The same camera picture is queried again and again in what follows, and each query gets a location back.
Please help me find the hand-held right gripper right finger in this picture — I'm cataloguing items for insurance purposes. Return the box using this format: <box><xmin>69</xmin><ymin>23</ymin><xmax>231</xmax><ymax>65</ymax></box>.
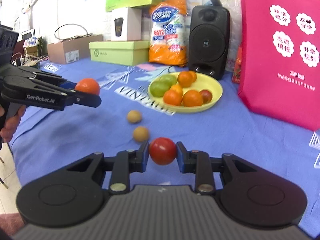
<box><xmin>176</xmin><ymin>141</ymin><xmax>258</xmax><ymax>194</ymax></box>

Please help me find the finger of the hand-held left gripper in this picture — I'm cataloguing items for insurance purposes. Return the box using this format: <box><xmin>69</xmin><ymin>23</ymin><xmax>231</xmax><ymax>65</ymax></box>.
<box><xmin>15</xmin><ymin>66</ymin><xmax>78</xmax><ymax>92</ymax></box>
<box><xmin>65</xmin><ymin>90</ymin><xmax>102</xmax><ymax>108</ymax></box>

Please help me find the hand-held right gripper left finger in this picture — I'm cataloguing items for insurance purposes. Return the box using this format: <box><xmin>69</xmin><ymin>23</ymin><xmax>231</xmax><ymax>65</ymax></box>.
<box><xmin>66</xmin><ymin>141</ymin><xmax>150</xmax><ymax>194</ymax></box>

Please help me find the large orange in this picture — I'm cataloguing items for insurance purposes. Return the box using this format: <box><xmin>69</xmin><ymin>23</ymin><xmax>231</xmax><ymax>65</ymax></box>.
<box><xmin>182</xmin><ymin>90</ymin><xmax>204</xmax><ymax>107</ymax></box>

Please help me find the green tomato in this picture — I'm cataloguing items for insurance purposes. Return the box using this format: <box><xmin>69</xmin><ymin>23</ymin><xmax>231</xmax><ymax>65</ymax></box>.
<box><xmin>150</xmin><ymin>81</ymin><xmax>172</xmax><ymax>97</ymax></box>
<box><xmin>157</xmin><ymin>74</ymin><xmax>178</xmax><ymax>87</ymax></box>

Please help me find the small orange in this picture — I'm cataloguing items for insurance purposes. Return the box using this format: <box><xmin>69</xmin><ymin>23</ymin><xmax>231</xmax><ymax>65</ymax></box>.
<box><xmin>170</xmin><ymin>84</ymin><xmax>184</xmax><ymax>97</ymax></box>

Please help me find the yellow plate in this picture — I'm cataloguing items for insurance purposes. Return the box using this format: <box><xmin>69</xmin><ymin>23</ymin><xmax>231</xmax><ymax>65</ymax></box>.
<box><xmin>148</xmin><ymin>72</ymin><xmax>223</xmax><ymax>114</ymax></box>

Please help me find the person's left hand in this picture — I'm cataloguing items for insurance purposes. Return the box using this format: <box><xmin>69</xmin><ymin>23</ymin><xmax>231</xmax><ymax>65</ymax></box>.
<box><xmin>0</xmin><ymin>104</ymin><xmax>27</xmax><ymax>143</ymax></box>

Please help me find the small brown fruit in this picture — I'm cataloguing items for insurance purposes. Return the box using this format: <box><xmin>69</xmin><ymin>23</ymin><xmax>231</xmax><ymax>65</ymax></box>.
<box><xmin>127</xmin><ymin>110</ymin><xmax>142</xmax><ymax>124</ymax></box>
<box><xmin>132</xmin><ymin>126</ymin><xmax>150</xmax><ymax>143</ymax></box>

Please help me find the brown cardboard box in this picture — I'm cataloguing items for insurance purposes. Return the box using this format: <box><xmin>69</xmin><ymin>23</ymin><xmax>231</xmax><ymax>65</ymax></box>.
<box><xmin>47</xmin><ymin>34</ymin><xmax>103</xmax><ymax>65</ymax></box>

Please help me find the blue printed tablecloth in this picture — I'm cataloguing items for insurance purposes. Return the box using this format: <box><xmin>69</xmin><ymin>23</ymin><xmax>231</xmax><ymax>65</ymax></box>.
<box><xmin>9</xmin><ymin>57</ymin><xmax>320</xmax><ymax>232</ymax></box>

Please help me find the white appliance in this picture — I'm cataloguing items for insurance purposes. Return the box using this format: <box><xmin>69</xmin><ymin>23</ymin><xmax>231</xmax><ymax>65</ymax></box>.
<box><xmin>21</xmin><ymin>29</ymin><xmax>36</xmax><ymax>40</ymax></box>

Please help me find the light green shoebox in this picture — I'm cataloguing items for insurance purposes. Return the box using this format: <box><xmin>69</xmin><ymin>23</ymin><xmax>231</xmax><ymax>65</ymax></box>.
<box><xmin>89</xmin><ymin>41</ymin><xmax>150</xmax><ymax>66</ymax></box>

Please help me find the white cup box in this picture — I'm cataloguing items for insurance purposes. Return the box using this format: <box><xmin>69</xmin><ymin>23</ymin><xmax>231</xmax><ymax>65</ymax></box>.
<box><xmin>111</xmin><ymin>7</ymin><xmax>142</xmax><ymax>42</ymax></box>

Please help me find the orange bag of cups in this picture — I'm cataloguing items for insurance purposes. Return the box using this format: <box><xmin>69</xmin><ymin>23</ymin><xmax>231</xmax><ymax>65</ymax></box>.
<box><xmin>149</xmin><ymin>0</ymin><xmax>188</xmax><ymax>67</ymax></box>

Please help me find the red packet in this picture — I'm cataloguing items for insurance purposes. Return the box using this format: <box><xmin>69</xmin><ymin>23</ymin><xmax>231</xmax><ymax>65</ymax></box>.
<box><xmin>232</xmin><ymin>46</ymin><xmax>243</xmax><ymax>84</ymax></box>

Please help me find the pink tote bag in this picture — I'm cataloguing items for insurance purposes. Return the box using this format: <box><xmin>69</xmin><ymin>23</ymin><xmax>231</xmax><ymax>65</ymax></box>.
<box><xmin>237</xmin><ymin>0</ymin><xmax>320</xmax><ymax>132</ymax></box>

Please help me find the black speaker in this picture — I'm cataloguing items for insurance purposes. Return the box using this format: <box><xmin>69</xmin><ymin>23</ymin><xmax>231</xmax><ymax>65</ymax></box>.
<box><xmin>189</xmin><ymin>0</ymin><xmax>230</xmax><ymax>80</ymax></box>

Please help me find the black cable loop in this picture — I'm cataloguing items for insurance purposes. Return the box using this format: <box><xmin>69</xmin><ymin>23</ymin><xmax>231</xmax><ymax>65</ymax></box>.
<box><xmin>54</xmin><ymin>24</ymin><xmax>93</xmax><ymax>40</ymax></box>

